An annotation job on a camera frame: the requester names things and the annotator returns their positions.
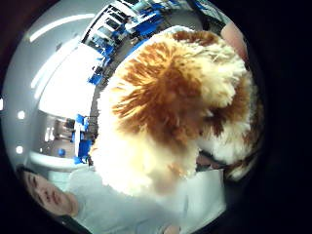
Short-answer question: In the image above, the brown and white fluffy soft toy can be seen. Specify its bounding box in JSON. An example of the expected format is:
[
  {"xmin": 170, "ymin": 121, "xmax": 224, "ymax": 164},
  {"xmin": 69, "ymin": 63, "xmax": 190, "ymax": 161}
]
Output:
[{"xmin": 89, "ymin": 25, "xmax": 265, "ymax": 198}]

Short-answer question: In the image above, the long ceiling light strip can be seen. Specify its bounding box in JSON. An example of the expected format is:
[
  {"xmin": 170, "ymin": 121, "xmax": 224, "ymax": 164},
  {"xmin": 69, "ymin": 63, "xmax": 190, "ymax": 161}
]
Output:
[{"xmin": 28, "ymin": 13, "xmax": 96, "ymax": 43}]

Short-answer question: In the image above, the blue partition desk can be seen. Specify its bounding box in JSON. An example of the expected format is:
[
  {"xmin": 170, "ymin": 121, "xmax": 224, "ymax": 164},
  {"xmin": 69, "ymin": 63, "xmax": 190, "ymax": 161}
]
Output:
[{"xmin": 71, "ymin": 113, "xmax": 95, "ymax": 165}]

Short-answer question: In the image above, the the person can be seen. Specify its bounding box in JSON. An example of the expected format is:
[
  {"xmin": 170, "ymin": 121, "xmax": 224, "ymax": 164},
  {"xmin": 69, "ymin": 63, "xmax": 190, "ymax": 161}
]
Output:
[{"xmin": 16, "ymin": 164, "xmax": 228, "ymax": 234}]

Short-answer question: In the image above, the white curved counter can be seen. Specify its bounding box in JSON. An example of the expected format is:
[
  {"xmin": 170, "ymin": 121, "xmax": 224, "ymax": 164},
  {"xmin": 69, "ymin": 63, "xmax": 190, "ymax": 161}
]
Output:
[{"xmin": 27, "ymin": 150, "xmax": 91, "ymax": 173}]

